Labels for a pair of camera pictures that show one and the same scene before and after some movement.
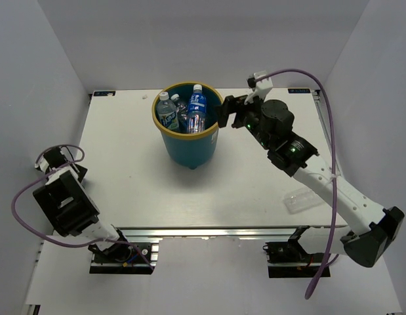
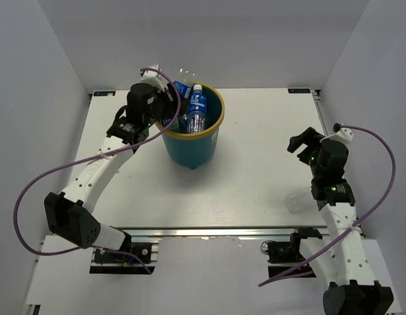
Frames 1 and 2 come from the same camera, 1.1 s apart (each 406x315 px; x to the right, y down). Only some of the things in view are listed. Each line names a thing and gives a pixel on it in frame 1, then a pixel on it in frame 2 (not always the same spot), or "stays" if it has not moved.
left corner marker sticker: x=109 y=93 stays
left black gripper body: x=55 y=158 to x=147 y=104
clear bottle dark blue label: x=197 y=110 stays
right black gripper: x=229 y=105 to x=310 y=138
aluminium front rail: x=216 y=233 stays
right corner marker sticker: x=299 y=90 stays
